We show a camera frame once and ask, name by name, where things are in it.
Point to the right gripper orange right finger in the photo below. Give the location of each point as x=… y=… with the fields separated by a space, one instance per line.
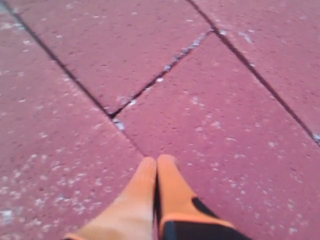
x=181 y=215

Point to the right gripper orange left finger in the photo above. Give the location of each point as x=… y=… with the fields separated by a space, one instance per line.
x=131 y=215

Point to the red brick moved into row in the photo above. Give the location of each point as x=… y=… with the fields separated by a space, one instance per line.
x=238 y=148

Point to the red brick back row flat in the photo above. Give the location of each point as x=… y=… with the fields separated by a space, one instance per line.
x=113 y=47

